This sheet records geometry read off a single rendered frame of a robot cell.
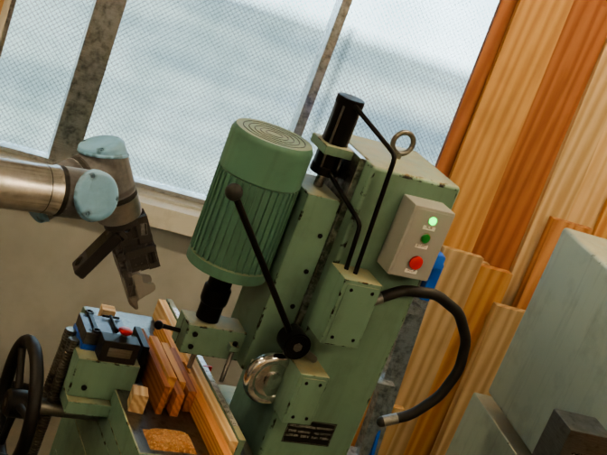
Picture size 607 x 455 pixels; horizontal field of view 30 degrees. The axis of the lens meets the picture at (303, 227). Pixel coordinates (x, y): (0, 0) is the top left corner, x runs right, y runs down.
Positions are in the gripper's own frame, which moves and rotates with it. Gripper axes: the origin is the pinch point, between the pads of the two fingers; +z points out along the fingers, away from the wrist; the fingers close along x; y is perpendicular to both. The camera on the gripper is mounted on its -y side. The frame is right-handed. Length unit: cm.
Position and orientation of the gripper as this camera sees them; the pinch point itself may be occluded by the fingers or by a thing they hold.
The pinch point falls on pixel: (131, 304)
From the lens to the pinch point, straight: 236.9
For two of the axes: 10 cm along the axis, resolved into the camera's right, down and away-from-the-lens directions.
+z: 1.4, 8.6, 4.8
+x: -3.4, -4.2, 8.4
